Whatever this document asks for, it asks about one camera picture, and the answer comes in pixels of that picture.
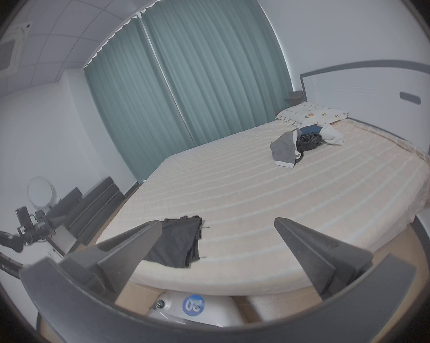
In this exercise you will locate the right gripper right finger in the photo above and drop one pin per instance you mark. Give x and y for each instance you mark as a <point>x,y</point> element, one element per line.
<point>318,255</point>

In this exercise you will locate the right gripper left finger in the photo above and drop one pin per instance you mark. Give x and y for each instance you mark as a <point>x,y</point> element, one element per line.
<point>125,259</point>

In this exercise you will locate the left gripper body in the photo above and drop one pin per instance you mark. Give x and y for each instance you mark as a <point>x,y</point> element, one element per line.
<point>49,223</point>

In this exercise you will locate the black T-shirt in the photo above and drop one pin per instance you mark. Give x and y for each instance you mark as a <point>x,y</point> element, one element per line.
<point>175,241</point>

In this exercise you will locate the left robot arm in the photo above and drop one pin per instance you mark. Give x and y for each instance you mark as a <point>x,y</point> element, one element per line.
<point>8,239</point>

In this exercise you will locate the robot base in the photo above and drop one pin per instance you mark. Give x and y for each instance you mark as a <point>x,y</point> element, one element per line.
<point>200,309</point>

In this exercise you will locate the round white mirror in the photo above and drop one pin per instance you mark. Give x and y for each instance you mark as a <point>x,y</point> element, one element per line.
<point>41,192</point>

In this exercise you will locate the black chest of drawers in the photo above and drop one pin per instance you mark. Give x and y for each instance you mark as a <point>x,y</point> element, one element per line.
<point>93,205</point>

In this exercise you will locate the bed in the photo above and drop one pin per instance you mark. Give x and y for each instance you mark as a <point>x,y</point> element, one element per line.
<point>272,198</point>

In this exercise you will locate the grey white-trimmed garment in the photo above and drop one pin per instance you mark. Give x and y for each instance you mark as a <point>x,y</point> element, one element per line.
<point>282,150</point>

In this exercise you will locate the black garment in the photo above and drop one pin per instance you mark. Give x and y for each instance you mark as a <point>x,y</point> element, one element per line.
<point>307,142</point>

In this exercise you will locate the white garment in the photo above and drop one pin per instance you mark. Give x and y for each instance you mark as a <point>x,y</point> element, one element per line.
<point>332,136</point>

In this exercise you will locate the dark blue garment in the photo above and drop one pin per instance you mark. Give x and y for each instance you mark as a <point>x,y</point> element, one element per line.
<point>310,130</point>

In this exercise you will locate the white printed pillow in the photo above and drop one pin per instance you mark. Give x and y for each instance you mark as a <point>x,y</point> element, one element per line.
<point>307,113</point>

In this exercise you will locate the blue-green curtain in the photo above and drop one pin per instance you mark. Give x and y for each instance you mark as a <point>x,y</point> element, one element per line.
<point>215,55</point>
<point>129,102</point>

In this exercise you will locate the grey bedside table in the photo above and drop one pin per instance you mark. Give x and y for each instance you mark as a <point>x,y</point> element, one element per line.
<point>295,98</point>

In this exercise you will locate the white ceiling air vent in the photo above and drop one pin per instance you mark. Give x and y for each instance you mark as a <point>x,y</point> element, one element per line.
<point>4,54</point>

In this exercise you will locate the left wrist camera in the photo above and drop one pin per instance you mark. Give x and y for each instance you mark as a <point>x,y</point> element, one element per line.
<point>40,214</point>

